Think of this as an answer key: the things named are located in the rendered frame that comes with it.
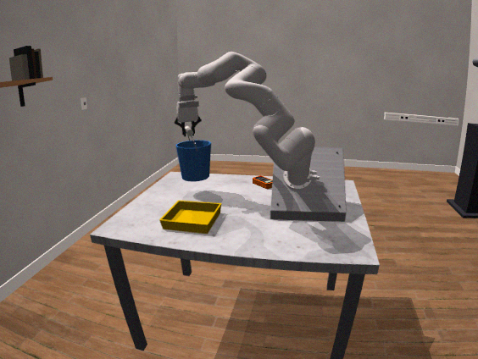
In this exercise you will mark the yellow square tray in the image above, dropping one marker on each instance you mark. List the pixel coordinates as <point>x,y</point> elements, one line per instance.
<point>185,216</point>

